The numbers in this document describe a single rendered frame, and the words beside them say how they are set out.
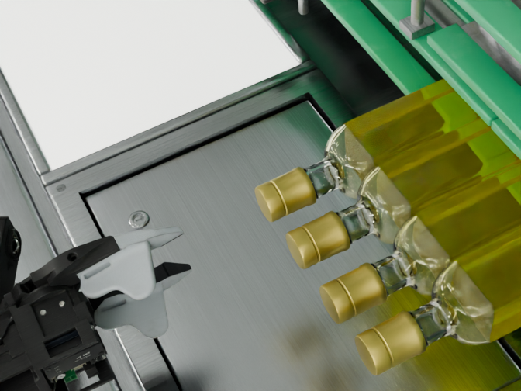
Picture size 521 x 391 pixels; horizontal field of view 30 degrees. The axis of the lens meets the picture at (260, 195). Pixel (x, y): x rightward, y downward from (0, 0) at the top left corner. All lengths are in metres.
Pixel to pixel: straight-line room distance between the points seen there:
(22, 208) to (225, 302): 0.26
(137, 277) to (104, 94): 0.41
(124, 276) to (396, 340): 0.22
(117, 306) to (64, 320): 0.08
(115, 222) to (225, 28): 0.31
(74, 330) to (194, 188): 0.31
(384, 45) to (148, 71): 0.30
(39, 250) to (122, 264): 0.25
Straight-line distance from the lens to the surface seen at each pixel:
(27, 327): 0.78
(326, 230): 0.80
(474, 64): 0.87
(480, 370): 0.90
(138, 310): 0.84
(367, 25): 1.05
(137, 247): 0.79
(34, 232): 1.05
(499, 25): 0.80
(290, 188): 0.84
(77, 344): 0.77
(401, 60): 1.01
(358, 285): 0.78
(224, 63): 1.15
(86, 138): 1.11
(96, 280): 0.79
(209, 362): 0.91
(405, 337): 0.75
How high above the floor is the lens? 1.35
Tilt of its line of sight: 13 degrees down
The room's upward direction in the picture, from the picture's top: 115 degrees counter-clockwise
